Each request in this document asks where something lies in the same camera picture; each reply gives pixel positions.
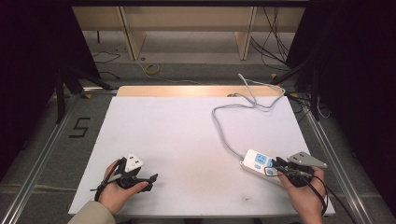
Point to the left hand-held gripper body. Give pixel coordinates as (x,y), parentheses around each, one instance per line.
(132,163)

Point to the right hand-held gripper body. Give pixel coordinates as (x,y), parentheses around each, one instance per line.
(303,160)

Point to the white power strip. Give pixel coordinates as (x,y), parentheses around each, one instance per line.
(257,163)

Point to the person's left hand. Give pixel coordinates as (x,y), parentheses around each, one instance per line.
(113,194)

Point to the person's right hand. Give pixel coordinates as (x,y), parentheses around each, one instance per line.
(306,199)

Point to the white board mat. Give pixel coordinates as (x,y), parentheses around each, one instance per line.
(174,149)

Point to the black metal stand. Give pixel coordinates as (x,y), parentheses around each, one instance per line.
(314,93)
(60,96)

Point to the yellow tape roll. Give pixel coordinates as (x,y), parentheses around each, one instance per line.
(152,69)

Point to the dark curtain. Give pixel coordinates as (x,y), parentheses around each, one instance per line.
(358,77)
(28,77)

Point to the light wooden shelf unit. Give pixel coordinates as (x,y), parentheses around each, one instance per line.
(186,18)

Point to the aluminium rail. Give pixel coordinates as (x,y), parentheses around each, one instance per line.
(37,161)
(336,168)

